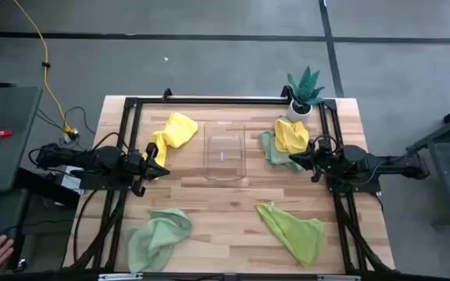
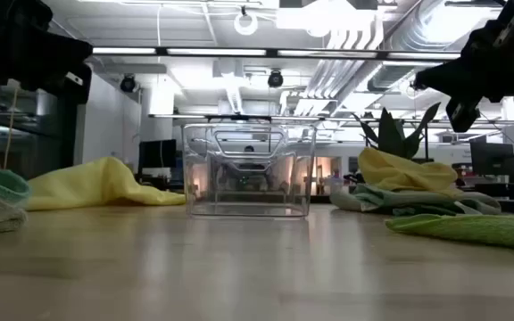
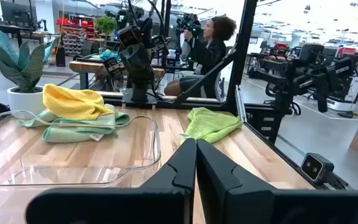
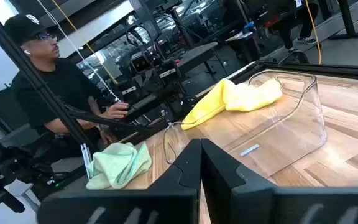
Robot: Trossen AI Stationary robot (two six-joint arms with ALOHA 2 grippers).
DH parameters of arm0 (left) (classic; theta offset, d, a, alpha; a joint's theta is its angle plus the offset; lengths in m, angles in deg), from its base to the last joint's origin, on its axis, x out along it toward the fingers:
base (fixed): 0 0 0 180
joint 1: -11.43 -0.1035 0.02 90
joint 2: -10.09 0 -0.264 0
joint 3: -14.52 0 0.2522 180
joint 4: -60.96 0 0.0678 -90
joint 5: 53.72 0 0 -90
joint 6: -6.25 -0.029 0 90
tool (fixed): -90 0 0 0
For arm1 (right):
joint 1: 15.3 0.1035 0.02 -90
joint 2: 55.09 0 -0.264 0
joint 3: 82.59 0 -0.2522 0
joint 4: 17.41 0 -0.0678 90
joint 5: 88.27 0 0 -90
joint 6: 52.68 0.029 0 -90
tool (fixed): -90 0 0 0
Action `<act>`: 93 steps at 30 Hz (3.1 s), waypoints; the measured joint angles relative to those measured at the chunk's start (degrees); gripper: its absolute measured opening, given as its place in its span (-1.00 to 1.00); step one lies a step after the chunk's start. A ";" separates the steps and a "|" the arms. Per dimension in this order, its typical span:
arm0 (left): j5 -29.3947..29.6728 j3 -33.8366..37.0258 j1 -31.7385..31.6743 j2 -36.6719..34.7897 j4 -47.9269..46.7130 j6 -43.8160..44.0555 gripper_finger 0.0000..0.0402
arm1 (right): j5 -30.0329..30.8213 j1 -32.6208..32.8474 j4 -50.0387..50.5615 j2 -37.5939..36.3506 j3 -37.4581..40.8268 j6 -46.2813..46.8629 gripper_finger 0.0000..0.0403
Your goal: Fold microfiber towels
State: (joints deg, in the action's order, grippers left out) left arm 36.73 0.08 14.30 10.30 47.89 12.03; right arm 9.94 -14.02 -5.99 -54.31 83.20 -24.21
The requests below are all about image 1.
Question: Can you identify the black aluminium frame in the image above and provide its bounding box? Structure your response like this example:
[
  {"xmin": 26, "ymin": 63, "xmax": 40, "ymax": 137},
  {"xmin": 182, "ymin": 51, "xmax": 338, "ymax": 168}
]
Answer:
[{"xmin": 62, "ymin": 87, "xmax": 397, "ymax": 281}]

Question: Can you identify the yellow extension cable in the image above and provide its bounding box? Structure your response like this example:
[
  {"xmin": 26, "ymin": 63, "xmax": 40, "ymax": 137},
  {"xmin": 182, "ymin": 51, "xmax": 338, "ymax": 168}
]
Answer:
[{"xmin": 12, "ymin": 0, "xmax": 73, "ymax": 136}]

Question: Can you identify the yellow black cable plug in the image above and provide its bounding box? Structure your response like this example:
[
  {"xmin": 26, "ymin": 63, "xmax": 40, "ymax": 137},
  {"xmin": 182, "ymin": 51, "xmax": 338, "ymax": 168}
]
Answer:
[{"xmin": 62, "ymin": 124, "xmax": 80, "ymax": 144}]

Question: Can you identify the silver power supply box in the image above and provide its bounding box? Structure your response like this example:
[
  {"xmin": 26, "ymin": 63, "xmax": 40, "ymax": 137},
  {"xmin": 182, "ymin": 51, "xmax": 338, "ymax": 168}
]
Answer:
[{"xmin": 55, "ymin": 165, "xmax": 85, "ymax": 194}]

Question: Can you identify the red-handled hex key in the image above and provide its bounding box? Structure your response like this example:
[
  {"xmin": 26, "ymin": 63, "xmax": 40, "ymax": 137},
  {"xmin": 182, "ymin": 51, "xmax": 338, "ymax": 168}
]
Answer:
[{"xmin": 0, "ymin": 130, "xmax": 14, "ymax": 162}]

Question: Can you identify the pale green microfiber towel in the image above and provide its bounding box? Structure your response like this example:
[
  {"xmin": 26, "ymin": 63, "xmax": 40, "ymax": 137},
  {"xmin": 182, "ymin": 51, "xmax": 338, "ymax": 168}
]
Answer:
[
  {"xmin": 122, "ymin": 208, "xmax": 194, "ymax": 274},
  {"xmin": 259, "ymin": 115, "xmax": 306, "ymax": 173}
]

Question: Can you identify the yellow microfiber towel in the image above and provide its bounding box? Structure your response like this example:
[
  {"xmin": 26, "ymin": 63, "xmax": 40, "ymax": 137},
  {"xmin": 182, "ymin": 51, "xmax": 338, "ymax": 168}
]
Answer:
[
  {"xmin": 273, "ymin": 118, "xmax": 310, "ymax": 155},
  {"xmin": 142, "ymin": 112, "xmax": 199, "ymax": 180}
]

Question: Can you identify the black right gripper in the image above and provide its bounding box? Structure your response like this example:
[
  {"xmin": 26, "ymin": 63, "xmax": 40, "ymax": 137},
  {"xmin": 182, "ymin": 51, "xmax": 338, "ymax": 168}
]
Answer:
[{"xmin": 289, "ymin": 139, "xmax": 345, "ymax": 183}]

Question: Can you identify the clear plastic bin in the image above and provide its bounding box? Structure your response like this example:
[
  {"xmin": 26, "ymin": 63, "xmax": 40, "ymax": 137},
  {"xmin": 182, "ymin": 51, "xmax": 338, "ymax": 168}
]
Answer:
[{"xmin": 202, "ymin": 122, "xmax": 248, "ymax": 182}]

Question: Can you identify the silver metal bracket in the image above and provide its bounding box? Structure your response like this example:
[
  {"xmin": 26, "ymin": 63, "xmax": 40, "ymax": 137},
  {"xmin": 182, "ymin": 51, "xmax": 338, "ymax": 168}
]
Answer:
[
  {"xmin": 98, "ymin": 272, "xmax": 144, "ymax": 281},
  {"xmin": 316, "ymin": 275, "xmax": 362, "ymax": 281}
]

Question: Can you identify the lime green microfiber towel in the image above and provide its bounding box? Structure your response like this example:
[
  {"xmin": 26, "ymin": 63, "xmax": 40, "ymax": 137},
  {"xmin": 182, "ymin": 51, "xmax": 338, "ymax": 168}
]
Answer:
[{"xmin": 255, "ymin": 201, "xmax": 327, "ymax": 269}]

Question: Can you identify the dark grey side table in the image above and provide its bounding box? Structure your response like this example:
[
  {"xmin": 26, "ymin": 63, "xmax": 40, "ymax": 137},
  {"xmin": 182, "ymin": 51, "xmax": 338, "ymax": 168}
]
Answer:
[{"xmin": 0, "ymin": 86, "xmax": 43, "ymax": 196}]

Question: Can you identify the potted succulent white pot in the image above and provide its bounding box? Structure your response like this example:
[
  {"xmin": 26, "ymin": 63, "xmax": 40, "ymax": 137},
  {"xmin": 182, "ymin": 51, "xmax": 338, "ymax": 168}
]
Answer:
[{"xmin": 286, "ymin": 65, "xmax": 327, "ymax": 123}]

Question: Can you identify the black operator desk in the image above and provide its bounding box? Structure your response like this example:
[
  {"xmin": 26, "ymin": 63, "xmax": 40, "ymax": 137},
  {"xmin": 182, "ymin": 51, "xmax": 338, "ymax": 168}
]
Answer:
[{"xmin": 0, "ymin": 167, "xmax": 81, "ymax": 276}]

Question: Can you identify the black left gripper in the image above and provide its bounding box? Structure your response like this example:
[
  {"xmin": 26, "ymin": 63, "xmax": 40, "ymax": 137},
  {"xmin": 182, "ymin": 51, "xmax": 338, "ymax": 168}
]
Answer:
[{"xmin": 121, "ymin": 142, "xmax": 170, "ymax": 198}]

